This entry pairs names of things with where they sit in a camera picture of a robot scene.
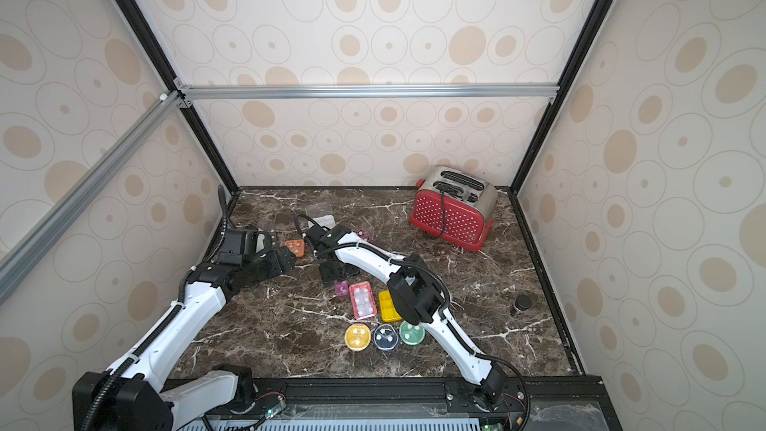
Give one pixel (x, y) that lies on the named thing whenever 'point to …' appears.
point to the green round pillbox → (411, 333)
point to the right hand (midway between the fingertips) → (348, 276)
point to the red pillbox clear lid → (363, 300)
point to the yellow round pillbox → (357, 336)
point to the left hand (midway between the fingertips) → (291, 258)
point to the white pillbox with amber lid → (389, 312)
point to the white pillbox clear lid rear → (322, 214)
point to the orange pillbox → (297, 246)
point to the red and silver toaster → (456, 207)
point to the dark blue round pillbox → (385, 337)
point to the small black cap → (523, 302)
